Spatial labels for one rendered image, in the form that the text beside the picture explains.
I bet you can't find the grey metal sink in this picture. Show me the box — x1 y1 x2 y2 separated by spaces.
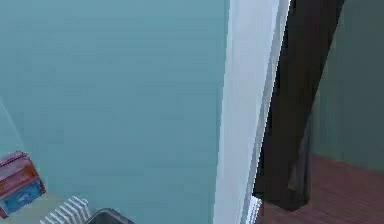
83 207 136 224

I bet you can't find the white ribbed dish rack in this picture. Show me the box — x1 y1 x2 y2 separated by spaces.
39 195 91 224

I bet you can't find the dark brown room door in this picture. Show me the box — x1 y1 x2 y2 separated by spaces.
252 0 346 212

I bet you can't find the pink and blue book stack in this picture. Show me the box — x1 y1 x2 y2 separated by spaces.
0 150 47 220

